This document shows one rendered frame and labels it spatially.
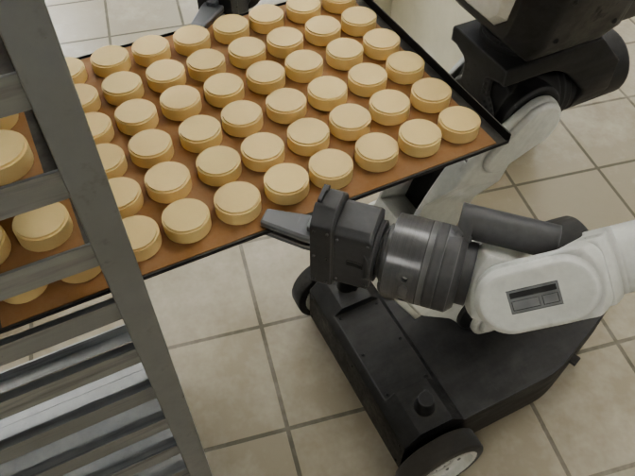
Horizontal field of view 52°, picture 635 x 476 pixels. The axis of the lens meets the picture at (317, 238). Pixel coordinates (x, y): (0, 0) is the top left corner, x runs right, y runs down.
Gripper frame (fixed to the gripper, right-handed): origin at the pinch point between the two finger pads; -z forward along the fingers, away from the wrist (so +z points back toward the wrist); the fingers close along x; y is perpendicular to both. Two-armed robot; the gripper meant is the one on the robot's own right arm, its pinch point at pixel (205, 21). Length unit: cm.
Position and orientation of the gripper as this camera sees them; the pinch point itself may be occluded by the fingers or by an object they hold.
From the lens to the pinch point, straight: 100.4
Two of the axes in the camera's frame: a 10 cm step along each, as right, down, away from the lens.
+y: 9.5, 2.5, -2.0
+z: 3.2, -7.3, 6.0
